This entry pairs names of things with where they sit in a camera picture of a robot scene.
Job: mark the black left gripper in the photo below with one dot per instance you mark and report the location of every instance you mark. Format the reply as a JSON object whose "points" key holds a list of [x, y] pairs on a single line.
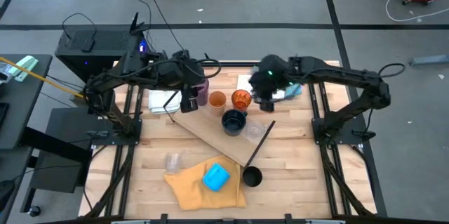
{"points": [[189, 103]]}

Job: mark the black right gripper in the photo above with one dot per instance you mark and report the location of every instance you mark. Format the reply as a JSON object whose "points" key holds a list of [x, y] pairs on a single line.
{"points": [[266, 105]]}

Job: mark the purple cup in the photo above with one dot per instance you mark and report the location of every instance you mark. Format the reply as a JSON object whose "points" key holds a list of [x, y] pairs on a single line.
{"points": [[204, 92]]}

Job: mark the orange faceted tumbler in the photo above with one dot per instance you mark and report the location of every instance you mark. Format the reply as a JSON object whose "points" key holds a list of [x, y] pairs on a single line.
{"points": [[241, 100]]}

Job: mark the tan plain cup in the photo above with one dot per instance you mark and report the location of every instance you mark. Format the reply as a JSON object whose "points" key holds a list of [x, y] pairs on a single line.
{"points": [[217, 103]]}

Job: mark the dark navy mug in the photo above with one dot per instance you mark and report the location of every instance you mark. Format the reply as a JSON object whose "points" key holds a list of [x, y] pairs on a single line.
{"points": [[233, 123]]}

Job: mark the small clear glass tumbler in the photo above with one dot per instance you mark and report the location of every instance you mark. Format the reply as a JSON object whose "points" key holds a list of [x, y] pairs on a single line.
{"points": [[173, 162]]}

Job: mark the tall black cup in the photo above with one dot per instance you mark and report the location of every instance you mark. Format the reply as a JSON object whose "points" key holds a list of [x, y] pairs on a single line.
{"points": [[252, 176]]}

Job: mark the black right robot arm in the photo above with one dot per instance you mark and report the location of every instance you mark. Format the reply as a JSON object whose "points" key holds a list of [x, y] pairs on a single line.
{"points": [[333, 73]]}

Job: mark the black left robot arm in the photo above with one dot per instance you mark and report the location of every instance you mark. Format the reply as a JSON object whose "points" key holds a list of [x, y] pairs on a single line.
{"points": [[161, 73]]}

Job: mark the large clear glass cup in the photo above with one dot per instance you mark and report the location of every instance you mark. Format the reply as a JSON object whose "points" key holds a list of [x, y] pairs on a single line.
{"points": [[255, 130]]}

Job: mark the white folded towel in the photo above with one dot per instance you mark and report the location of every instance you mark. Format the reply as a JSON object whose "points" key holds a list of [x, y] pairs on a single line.
{"points": [[159, 101]]}

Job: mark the light blue cloth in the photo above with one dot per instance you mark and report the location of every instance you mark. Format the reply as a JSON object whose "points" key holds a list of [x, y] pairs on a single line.
{"points": [[294, 90]]}

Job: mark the white paper sheet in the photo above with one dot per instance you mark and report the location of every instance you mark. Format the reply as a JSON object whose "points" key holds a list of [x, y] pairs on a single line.
{"points": [[243, 83]]}

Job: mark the wooden cutting board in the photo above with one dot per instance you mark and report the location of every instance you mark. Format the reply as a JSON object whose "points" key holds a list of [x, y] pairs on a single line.
{"points": [[210, 134]]}

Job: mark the yellow waffle cloth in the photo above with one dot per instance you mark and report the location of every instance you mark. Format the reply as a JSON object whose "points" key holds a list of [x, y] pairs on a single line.
{"points": [[189, 192]]}

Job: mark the black computer tower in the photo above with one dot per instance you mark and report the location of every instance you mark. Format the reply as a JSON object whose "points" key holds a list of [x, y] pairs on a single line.
{"points": [[101, 41]]}

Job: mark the black external drive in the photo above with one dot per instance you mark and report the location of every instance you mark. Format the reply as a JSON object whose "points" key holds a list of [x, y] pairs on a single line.
{"points": [[87, 45]]}

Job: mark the yellow rod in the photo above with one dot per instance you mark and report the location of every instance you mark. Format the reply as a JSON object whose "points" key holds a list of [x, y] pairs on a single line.
{"points": [[35, 74]]}

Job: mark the black desk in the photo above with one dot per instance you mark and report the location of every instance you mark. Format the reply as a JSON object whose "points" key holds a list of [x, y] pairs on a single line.
{"points": [[24, 111]]}

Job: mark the mint green stapler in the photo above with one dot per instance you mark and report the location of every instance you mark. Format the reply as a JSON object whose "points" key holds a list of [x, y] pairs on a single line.
{"points": [[24, 66]]}

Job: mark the black caster wheel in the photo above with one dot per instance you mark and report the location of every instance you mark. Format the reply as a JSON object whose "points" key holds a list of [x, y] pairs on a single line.
{"points": [[34, 211]]}

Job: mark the black aluminium table frame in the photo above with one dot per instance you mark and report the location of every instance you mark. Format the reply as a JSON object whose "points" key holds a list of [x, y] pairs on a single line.
{"points": [[231, 64]]}

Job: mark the black pedestal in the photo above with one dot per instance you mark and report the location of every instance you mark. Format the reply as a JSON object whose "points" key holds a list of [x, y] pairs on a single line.
{"points": [[59, 168]]}

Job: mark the grey floor bracket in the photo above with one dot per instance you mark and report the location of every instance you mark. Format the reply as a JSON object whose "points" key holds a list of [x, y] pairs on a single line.
{"points": [[431, 59]]}

